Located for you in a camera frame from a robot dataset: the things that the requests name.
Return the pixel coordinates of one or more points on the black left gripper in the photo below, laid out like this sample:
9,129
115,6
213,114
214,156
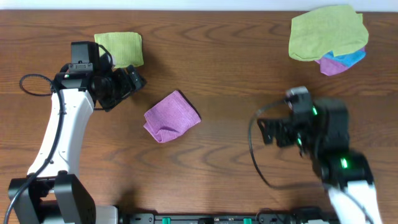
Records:
125,83

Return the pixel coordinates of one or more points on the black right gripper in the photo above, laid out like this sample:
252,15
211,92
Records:
283,126

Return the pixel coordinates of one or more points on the purple microfibre cloth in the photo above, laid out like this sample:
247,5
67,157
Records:
170,118

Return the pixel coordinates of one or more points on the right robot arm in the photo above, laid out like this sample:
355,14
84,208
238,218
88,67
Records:
320,129

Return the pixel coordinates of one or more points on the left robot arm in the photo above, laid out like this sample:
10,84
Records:
51,192

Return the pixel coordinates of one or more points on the folded light green cloth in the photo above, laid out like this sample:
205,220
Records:
124,47

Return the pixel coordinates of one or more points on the blue cloth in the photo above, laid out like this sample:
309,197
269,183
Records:
347,60

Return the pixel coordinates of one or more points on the unfolded green cloth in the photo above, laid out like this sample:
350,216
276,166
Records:
338,29

